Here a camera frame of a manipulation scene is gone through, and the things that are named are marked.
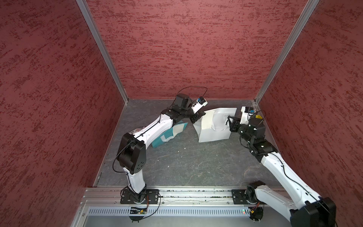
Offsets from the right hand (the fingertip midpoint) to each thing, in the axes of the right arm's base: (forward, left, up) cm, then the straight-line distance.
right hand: (227, 120), depth 78 cm
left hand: (+5, +14, 0) cm, 14 cm away
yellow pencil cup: (+12, -28, -14) cm, 33 cm away
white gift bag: (+1, +2, -14) cm, 14 cm away
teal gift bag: (-2, +29, -5) cm, 29 cm away
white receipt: (+3, +11, -4) cm, 12 cm away
